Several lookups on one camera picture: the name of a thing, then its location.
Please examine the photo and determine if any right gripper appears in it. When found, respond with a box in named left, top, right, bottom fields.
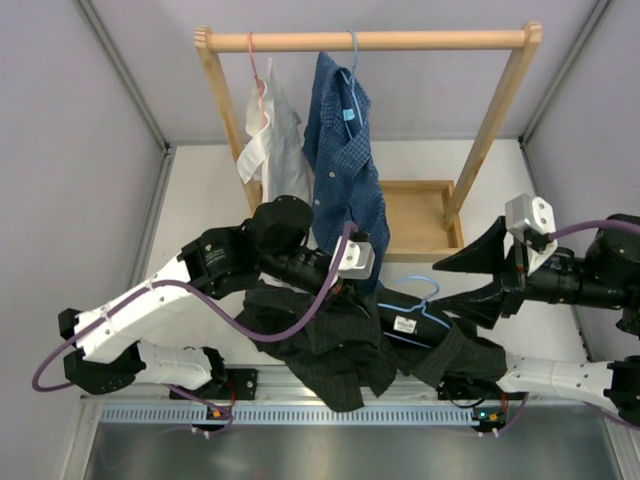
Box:
left=430, top=220, right=632, bottom=330

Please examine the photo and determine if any light blue wire hanger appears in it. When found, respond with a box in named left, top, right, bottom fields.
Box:
left=377, top=276, right=453, bottom=348

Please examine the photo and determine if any black pinstripe shirt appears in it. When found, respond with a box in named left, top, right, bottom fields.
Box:
left=255, top=288, right=507, bottom=412

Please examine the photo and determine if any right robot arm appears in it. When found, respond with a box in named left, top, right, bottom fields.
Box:
left=433, top=213, right=639, bottom=429

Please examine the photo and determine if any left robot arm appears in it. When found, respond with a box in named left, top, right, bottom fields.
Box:
left=58, top=195, right=357, bottom=399

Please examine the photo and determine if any blue checked shirt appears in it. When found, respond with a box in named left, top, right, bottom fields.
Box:
left=303, top=52, right=390, bottom=293

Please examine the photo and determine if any white shirt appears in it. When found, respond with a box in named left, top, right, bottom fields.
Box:
left=236, top=60, right=312, bottom=203

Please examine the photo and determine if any wooden clothes rack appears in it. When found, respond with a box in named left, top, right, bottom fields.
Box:
left=194, top=22, right=543, bottom=263

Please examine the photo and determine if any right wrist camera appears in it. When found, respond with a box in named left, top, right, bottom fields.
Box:
left=505, top=194, right=558, bottom=275

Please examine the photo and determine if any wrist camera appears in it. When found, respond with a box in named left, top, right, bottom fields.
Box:
left=505, top=194, right=558, bottom=275
left=339, top=242, right=375, bottom=280

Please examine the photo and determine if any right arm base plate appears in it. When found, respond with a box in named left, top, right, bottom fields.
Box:
left=436, top=375, right=502, bottom=405

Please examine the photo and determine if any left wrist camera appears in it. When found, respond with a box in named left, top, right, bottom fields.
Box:
left=339, top=242, right=375, bottom=280

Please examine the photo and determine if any aluminium mounting rail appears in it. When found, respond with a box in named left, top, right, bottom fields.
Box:
left=79, top=363, right=624, bottom=401

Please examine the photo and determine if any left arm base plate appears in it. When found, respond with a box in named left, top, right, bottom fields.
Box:
left=171, top=368, right=258, bottom=400

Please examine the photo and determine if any blue wire hanger middle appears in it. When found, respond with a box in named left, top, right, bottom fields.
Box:
left=339, top=30, right=370, bottom=140

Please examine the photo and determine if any pink wire hanger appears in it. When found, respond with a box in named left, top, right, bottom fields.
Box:
left=246, top=32, right=273, bottom=136

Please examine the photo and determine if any slotted cable duct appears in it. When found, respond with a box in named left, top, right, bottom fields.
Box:
left=100, top=402, right=499, bottom=427

